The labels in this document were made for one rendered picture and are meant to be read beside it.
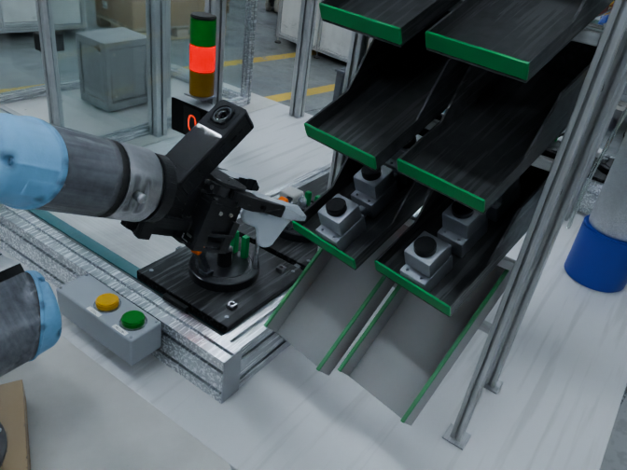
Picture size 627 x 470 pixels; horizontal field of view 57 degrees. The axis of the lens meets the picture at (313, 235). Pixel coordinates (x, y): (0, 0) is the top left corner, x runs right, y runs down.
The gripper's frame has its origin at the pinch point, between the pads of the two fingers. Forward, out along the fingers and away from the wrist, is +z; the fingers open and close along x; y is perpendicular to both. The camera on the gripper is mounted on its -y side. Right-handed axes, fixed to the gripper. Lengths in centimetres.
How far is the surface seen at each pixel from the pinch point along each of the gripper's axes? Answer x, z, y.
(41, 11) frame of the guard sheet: -104, 13, -5
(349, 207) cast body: 2.0, 13.3, -1.3
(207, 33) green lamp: -46, 16, -16
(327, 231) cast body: 0.3, 13.2, 3.5
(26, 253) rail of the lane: -64, 8, 42
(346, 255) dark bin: 5.1, 13.2, 5.0
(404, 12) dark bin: 2.4, 5.0, -27.2
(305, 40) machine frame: -105, 105, -33
